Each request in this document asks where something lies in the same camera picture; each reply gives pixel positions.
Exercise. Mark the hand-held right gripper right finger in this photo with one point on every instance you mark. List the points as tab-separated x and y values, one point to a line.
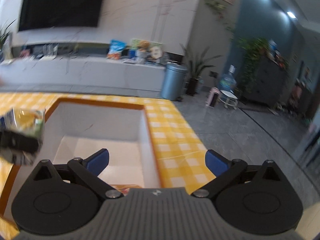
216	163

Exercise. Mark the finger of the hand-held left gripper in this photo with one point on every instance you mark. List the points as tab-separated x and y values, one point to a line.
22	142

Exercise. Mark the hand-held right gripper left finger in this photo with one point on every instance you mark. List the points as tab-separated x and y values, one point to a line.
98	161

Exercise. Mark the white blue cartoon snack packet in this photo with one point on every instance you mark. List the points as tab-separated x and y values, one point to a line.
25	120

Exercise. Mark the orange cardboard box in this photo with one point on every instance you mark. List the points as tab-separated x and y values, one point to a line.
100	130

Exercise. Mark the yellow checkered tablecloth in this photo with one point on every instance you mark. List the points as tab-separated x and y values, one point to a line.
175	155

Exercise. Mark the pink heater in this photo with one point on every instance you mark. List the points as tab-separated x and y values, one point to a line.
213	97

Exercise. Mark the white round stool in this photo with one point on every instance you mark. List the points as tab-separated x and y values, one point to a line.
228	96

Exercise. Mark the potted long leaf plant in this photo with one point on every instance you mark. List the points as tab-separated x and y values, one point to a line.
193	85

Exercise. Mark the blue water jug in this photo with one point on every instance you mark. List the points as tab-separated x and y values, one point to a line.
228	82

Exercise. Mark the white marble television cabinet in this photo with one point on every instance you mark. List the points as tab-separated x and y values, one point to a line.
100	75

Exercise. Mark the grey blue trash can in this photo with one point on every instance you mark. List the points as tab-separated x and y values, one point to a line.
173	82

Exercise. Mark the dark grey cabinet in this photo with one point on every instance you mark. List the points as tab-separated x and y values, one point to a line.
270	85

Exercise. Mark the blue white vase with plant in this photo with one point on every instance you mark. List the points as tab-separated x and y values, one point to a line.
5	42

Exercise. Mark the blue snack bag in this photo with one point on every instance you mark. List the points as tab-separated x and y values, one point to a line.
116	50

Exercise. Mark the trailing pothos plant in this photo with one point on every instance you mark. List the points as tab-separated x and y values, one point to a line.
252	55

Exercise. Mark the green printed poster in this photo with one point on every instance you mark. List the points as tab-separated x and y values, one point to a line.
133	43

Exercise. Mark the trailing green vine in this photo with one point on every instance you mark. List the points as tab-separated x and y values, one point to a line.
218	8

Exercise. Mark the black wall television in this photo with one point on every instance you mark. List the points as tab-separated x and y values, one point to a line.
62	5

